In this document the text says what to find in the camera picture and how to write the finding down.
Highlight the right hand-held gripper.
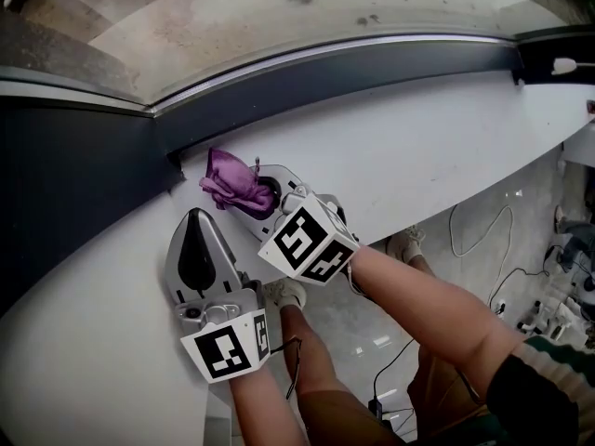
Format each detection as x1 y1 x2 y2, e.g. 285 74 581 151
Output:
231 163 362 285

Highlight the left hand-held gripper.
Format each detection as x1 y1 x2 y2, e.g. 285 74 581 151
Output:
162 207 272 385

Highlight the purple cloth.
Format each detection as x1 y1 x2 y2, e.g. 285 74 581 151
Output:
198 146 277 218

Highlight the dark grey window frame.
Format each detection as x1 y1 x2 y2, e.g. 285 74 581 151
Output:
0 25 595 318

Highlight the person's right forearm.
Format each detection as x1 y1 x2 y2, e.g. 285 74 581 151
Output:
346 243 529 407

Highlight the person's left forearm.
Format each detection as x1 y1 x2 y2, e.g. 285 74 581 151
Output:
229 362 309 446

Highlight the white window sill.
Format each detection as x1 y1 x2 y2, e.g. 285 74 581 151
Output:
0 69 595 446

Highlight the window glass pane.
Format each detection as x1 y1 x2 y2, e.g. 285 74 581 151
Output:
0 0 595 111

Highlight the person's left beige shoe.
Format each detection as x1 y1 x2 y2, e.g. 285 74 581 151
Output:
263 277 308 308

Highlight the person's beige shoe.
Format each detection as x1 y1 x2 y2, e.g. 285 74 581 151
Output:
263 277 308 308
385 224 428 263

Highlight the person's right beige shoe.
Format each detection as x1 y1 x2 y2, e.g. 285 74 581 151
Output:
385 224 428 263

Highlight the person's left leg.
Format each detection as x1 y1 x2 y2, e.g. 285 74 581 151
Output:
278 302 357 401

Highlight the person's leg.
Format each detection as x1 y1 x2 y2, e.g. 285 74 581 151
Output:
407 254 439 279
278 302 357 401

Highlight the person's right leg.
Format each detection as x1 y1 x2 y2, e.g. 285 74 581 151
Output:
407 254 439 279

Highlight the person's black sleeve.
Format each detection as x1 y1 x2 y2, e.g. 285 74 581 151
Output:
484 354 581 446

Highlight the person's green shirt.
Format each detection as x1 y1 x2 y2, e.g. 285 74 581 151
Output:
457 335 595 446

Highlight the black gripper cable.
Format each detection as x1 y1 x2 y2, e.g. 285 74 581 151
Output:
268 336 304 401

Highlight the thin black floor cable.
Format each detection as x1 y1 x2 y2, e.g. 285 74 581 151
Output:
371 338 416 406

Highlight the white floor cable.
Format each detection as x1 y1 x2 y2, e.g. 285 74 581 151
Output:
447 202 515 258

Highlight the long black floor cable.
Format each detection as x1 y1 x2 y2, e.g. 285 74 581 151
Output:
486 243 566 308

